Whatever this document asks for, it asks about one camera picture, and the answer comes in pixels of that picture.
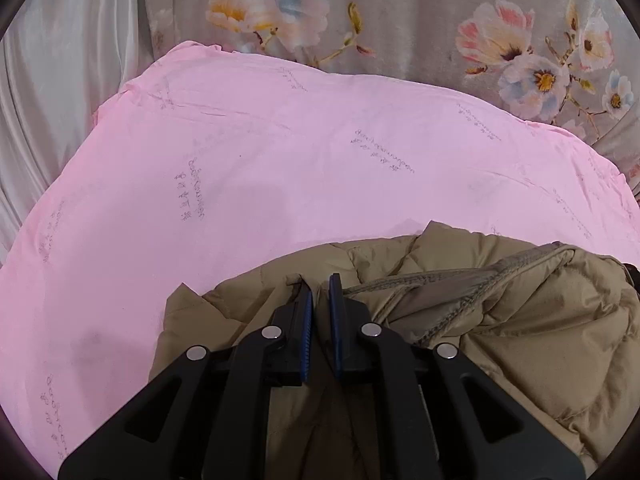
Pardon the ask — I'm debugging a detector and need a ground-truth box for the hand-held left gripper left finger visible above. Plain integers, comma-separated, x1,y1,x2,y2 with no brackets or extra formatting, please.
57,280,314,480

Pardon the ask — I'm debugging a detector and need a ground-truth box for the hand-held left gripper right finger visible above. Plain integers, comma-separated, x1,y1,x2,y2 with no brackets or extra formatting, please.
327,272,587,480

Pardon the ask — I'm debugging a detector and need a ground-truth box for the olive quilted jacket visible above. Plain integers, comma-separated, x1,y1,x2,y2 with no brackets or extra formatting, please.
149,220,640,480

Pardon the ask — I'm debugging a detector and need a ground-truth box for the pink printed bed sheet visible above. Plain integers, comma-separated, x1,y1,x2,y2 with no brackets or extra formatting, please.
0,40,640,478

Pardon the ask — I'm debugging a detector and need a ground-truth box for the grey floral cloth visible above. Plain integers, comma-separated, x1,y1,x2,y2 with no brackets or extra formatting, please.
142,0,640,181

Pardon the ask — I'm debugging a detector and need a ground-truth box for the white satin curtain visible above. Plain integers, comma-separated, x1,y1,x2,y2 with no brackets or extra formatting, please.
0,0,156,256

